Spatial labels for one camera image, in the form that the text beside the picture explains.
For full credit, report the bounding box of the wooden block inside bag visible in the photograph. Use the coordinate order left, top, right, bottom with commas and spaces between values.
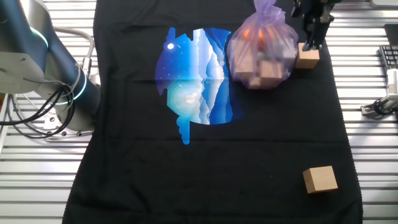
259, 60, 284, 88
233, 46, 256, 82

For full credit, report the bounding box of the grey hose with metal connector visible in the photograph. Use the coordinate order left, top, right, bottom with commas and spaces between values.
52, 26, 96, 77

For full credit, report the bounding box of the black base cable bundle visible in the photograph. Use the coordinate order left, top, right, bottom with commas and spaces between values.
0, 83, 76, 139

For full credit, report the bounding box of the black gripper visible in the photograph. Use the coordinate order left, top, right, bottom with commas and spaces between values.
291, 0, 336, 52

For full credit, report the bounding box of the black flat device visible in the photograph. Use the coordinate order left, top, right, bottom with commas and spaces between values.
383, 24, 398, 46

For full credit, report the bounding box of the metal table bracket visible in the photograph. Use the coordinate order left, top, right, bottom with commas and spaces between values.
360, 95, 398, 118

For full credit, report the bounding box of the black computer keyboard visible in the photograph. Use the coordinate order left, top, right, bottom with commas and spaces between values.
378, 45, 398, 71

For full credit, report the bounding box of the orange block inside bag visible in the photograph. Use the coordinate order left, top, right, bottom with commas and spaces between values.
242, 28, 269, 50

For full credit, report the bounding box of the black camera cable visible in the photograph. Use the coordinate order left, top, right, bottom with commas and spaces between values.
372, 98, 398, 116

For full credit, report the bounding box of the plain wooden cube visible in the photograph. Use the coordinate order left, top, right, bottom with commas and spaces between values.
294, 42, 321, 70
302, 165, 339, 195

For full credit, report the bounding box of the purple translucent plastic bag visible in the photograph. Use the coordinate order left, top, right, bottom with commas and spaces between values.
226, 0, 299, 91

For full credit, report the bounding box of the black cloth with blue print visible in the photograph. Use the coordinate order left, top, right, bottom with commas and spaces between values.
62, 0, 364, 224

